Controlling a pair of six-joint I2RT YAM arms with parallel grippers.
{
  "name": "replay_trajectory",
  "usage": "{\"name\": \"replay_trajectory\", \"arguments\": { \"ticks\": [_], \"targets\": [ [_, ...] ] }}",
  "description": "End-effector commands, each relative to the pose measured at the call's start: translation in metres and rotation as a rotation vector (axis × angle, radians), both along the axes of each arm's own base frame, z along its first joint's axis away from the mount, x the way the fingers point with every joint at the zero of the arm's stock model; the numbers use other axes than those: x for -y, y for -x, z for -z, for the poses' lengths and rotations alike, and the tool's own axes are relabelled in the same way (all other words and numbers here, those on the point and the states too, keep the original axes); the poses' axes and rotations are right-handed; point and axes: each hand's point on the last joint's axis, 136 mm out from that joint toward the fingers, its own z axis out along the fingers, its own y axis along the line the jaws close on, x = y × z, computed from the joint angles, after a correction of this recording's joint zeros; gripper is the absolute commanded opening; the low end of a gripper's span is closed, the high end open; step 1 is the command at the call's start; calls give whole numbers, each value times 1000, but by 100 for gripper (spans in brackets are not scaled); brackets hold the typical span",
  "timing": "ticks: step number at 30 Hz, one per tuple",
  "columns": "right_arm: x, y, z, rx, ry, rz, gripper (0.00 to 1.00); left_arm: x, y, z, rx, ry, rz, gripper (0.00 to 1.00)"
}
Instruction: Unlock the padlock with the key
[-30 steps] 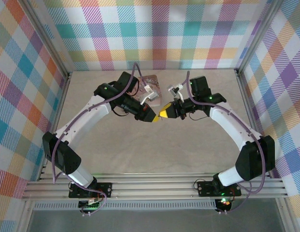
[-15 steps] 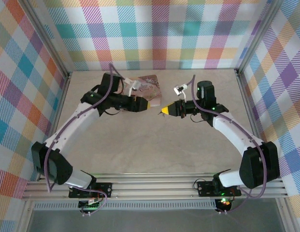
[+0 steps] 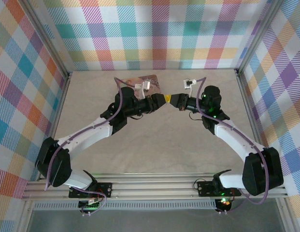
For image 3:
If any pink illustrated diary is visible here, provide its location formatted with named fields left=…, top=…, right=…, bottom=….
left=115, top=74, right=163, bottom=100

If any aluminium base beam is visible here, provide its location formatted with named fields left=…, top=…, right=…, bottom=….
left=21, top=173, right=288, bottom=202

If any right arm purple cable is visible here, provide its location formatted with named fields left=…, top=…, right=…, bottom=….
left=195, top=76, right=271, bottom=215

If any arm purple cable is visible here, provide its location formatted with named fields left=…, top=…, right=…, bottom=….
left=195, top=76, right=271, bottom=215
left=44, top=76, right=131, bottom=215

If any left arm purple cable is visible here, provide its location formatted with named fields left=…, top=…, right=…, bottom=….
left=44, top=76, right=131, bottom=215

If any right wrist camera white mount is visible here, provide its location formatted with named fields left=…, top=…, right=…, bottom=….
left=183, top=78, right=198, bottom=97

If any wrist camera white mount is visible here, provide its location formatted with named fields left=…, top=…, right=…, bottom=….
left=134, top=81, right=152, bottom=100
left=183, top=78, right=198, bottom=97

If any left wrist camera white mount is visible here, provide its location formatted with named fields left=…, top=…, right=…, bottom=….
left=134, top=81, right=152, bottom=100

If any aluminium side rail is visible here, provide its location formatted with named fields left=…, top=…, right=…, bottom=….
left=235, top=69, right=273, bottom=179
left=26, top=71, right=72, bottom=182

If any aluminium frame post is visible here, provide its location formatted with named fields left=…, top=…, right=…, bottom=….
left=235, top=0, right=283, bottom=73
left=19, top=0, right=71, bottom=78

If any grey slotted cable duct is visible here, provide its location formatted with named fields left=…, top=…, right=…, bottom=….
left=33, top=202, right=218, bottom=211

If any aluminium frame leg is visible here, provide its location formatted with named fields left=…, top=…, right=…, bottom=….
left=18, top=200, right=36, bottom=232
left=276, top=198, right=294, bottom=232

